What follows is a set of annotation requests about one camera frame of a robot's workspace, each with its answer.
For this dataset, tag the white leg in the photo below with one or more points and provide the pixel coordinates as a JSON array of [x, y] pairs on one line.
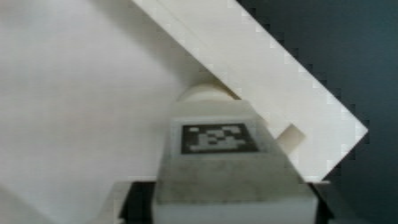
[[229, 182]]

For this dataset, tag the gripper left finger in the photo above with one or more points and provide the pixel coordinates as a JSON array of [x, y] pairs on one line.
[[127, 207]]

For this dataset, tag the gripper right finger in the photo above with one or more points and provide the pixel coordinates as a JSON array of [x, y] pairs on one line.
[[330, 211]]

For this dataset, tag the white square tabletop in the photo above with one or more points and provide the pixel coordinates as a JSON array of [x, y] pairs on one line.
[[102, 58]]

